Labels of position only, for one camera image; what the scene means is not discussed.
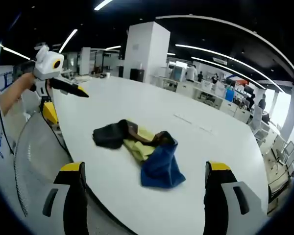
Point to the white paper cup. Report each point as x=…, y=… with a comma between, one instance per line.
x=107, y=74

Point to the white square pillar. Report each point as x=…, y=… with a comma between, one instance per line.
x=149, y=49

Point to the ceiling light strip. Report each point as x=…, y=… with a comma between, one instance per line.
x=198, y=58
x=68, y=40
x=186, y=46
x=103, y=5
x=14, y=52

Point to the row of white office desks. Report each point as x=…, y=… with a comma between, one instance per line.
x=186, y=88

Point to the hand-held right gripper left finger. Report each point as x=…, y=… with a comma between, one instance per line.
x=74, y=195

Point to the white office chair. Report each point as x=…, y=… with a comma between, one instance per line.
x=256, y=117

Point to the yellow garment with blue sleeve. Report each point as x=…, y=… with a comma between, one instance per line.
x=159, y=166

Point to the white glass-front cabinet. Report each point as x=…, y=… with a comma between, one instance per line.
x=178, y=71

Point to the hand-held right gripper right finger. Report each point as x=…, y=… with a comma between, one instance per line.
x=218, y=195

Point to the blue container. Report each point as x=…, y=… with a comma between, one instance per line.
x=230, y=95

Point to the black cabinet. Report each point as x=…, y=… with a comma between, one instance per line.
x=137, y=74

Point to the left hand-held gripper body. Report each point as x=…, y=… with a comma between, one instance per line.
x=45, y=66

